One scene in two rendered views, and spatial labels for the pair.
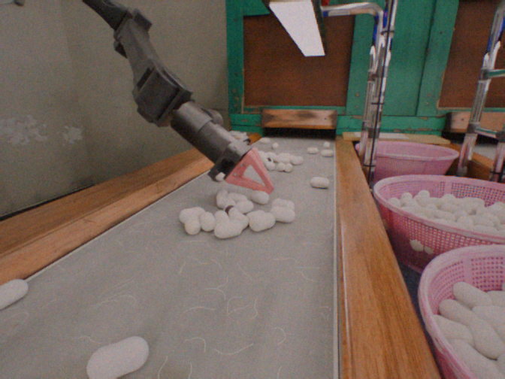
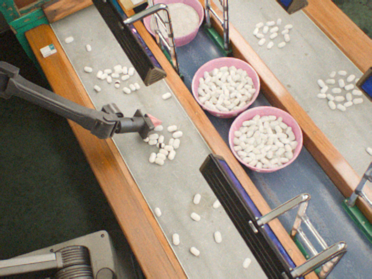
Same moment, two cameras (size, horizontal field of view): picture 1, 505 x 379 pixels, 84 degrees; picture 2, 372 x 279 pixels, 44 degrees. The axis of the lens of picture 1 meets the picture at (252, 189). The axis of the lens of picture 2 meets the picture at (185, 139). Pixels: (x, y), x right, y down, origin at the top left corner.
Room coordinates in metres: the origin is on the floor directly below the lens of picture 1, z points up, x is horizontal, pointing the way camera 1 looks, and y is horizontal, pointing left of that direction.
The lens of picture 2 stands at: (-0.36, 0.43, 2.26)
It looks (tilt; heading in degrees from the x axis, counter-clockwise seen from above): 61 degrees down; 326
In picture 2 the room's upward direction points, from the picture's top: 12 degrees counter-clockwise
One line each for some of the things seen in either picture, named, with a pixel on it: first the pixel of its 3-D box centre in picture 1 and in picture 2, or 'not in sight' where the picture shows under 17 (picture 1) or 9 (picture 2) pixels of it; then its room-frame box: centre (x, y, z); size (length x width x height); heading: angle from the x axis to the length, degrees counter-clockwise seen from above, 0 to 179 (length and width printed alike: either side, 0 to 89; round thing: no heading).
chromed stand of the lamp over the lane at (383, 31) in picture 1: (337, 103); (145, 40); (0.70, -0.20, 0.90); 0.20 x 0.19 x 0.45; 165
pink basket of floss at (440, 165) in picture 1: (400, 164); (174, 22); (0.82, -0.44, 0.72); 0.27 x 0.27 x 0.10
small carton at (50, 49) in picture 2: (237, 134); (48, 50); (1.08, 0.06, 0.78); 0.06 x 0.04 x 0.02; 75
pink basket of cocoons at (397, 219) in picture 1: (462, 227); (225, 91); (0.40, -0.32, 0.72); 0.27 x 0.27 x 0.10
